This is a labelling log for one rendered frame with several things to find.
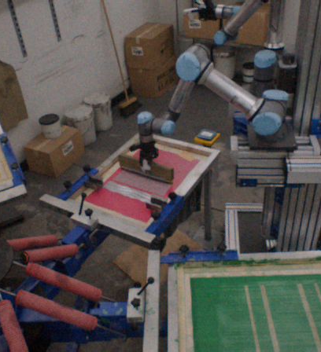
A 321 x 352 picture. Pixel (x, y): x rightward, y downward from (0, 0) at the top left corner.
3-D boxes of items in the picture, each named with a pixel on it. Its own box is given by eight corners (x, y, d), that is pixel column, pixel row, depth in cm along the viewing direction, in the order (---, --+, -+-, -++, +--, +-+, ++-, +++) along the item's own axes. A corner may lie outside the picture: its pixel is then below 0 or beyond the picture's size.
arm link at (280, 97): (288, 112, 193) (291, 86, 185) (282, 126, 184) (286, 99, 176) (263, 110, 198) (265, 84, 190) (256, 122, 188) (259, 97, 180)
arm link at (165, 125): (178, 115, 206) (158, 111, 209) (169, 126, 198) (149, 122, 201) (178, 128, 210) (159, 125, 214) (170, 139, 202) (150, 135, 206)
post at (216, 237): (201, 225, 328) (199, 124, 271) (226, 234, 318) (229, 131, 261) (189, 243, 313) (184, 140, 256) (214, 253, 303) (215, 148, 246)
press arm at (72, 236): (86, 225, 194) (85, 217, 191) (96, 229, 192) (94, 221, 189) (63, 248, 183) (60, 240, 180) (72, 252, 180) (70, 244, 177)
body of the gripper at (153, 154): (152, 163, 217) (150, 145, 209) (138, 159, 220) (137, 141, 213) (159, 156, 222) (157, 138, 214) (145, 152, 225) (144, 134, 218)
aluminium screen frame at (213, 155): (140, 136, 266) (139, 130, 264) (220, 155, 240) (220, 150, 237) (60, 205, 214) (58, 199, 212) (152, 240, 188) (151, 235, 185)
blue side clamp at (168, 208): (175, 203, 210) (175, 192, 206) (184, 205, 208) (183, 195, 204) (145, 239, 190) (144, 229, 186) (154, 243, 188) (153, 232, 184)
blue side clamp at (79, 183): (94, 176, 235) (92, 166, 231) (101, 177, 233) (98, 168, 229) (60, 206, 215) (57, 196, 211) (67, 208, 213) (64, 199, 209)
